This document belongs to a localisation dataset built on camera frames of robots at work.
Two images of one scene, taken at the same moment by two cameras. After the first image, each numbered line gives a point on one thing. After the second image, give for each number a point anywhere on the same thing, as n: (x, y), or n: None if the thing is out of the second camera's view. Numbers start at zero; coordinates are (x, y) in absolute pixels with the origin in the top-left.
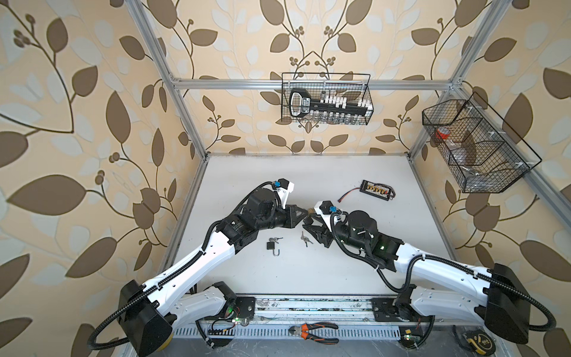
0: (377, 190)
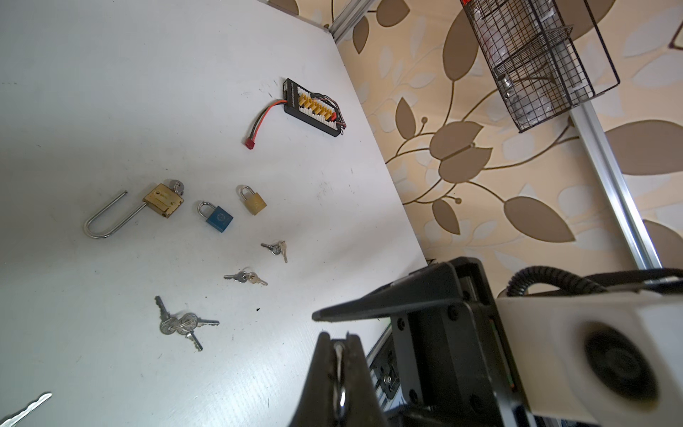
0: (314, 108)
